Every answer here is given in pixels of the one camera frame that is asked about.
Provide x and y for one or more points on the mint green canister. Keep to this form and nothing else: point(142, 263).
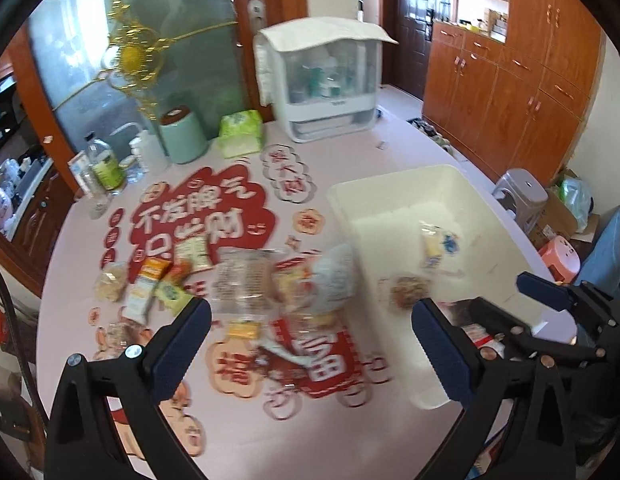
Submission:
point(182, 135)

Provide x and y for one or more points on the clear bag brown snack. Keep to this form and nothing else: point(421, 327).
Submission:
point(402, 291)

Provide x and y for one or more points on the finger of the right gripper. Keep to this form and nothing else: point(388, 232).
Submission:
point(595, 312)
point(513, 334)

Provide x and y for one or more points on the blue chair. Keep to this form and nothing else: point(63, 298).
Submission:
point(601, 268)

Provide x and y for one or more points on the white plastic bin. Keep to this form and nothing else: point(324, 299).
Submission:
point(433, 223)

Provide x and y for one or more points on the yellow blue snack packet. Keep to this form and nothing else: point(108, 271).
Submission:
point(441, 249)

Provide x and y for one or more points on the gold door ornament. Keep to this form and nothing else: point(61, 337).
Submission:
point(134, 58)

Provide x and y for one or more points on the white countertop cabinet appliance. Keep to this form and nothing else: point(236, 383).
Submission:
point(320, 76)

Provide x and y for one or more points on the wooden cabinet wall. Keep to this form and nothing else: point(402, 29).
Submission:
point(520, 102)

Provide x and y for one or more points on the dark chocolate snack bag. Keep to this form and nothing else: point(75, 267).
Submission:
point(469, 314)

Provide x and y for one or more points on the small clear glass jar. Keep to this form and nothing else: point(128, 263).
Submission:
point(98, 205)

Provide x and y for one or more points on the round beige cracker pack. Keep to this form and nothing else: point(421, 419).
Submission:
point(111, 283)

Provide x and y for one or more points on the clear bag brown bread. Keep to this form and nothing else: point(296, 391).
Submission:
point(244, 283)

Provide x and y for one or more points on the small yellow snack packet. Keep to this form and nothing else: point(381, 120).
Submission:
point(243, 329)

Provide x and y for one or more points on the red snowflake snack bar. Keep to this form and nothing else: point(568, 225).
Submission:
point(277, 349)

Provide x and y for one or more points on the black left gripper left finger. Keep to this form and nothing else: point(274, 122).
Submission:
point(82, 439)

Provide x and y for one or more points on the white squeeze bottle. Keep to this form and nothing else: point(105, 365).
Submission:
point(148, 150)

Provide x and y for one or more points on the grey plastic stool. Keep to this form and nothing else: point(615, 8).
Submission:
point(522, 196)

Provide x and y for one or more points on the pink plastic stool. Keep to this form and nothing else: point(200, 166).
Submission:
point(561, 259)

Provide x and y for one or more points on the green tissue pack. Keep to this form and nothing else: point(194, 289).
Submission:
point(240, 134)

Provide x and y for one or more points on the pink printed table mat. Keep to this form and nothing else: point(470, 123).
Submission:
point(234, 318)

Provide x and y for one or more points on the clear bottle green label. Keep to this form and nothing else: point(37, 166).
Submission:
point(104, 163)

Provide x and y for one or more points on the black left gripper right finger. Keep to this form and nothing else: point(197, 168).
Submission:
point(479, 380)

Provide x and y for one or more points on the cardboard box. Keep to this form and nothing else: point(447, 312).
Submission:
point(567, 212)

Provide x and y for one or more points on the green snack packet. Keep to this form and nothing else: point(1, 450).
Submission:
point(172, 296)

